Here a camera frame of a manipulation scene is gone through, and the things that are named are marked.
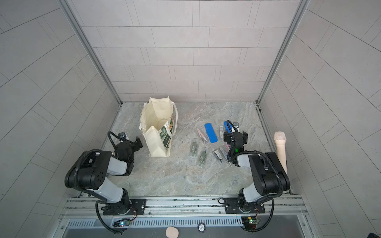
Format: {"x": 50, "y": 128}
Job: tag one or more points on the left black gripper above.
{"x": 135, "y": 146}

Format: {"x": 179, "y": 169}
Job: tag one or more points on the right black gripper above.
{"x": 228, "y": 136}

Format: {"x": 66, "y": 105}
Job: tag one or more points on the blue plastic case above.
{"x": 226, "y": 126}
{"x": 211, "y": 133}

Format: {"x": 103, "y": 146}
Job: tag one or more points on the clear slim pen case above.
{"x": 225, "y": 155}

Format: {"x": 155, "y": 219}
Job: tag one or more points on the clear case with pink compass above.
{"x": 202, "y": 136}

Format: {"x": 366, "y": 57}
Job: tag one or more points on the clear case with green compass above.
{"x": 193, "y": 148}

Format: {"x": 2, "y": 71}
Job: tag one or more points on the cream canvas tote bag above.
{"x": 158, "y": 124}

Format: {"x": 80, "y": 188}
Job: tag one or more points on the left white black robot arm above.
{"x": 89, "y": 173}

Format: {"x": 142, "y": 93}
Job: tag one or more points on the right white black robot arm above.
{"x": 269, "y": 177}

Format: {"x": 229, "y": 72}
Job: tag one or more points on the beige microphone on stand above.
{"x": 280, "y": 142}

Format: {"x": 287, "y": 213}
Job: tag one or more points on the left green circuit board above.
{"x": 122, "y": 223}

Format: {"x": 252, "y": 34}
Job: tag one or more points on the green circuit board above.
{"x": 122, "y": 223}
{"x": 249, "y": 223}

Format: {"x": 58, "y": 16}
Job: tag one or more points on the right green circuit board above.
{"x": 249, "y": 223}

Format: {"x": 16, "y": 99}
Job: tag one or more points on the round beige disc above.
{"x": 172, "y": 232}

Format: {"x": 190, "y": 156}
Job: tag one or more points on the round black white button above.
{"x": 201, "y": 227}

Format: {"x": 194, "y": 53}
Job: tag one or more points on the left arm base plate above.
{"x": 134, "y": 206}

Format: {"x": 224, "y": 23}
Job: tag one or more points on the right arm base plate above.
{"x": 235, "y": 205}

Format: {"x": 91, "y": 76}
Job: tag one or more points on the aluminium rail frame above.
{"x": 287, "y": 216}

